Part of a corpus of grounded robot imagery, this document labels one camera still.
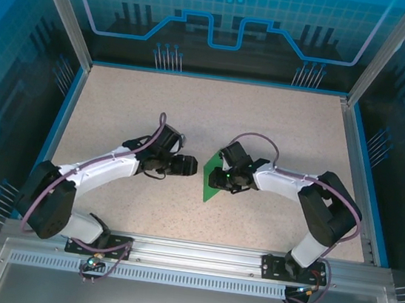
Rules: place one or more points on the green square paper sheet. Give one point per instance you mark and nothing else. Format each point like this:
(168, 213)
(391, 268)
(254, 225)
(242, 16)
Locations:
(206, 182)

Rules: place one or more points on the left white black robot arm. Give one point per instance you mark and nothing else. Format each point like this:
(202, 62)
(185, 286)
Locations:
(111, 165)

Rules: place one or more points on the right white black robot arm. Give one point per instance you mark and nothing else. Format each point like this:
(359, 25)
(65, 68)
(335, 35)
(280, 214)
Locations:
(277, 180)

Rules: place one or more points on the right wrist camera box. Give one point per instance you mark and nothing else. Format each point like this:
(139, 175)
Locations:
(225, 162)

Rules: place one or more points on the aluminium mounting rail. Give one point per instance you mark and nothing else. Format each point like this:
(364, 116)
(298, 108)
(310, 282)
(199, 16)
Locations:
(196, 255)

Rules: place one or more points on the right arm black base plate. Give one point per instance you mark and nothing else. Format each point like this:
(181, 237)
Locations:
(269, 266)

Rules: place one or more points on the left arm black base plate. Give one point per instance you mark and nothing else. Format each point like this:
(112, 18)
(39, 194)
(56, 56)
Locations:
(121, 241)

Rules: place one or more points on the aluminium side rail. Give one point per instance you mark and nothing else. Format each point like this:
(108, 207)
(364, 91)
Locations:
(352, 134)

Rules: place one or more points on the aluminium frame post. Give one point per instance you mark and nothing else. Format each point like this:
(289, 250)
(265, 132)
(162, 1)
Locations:
(69, 18)
(383, 52)

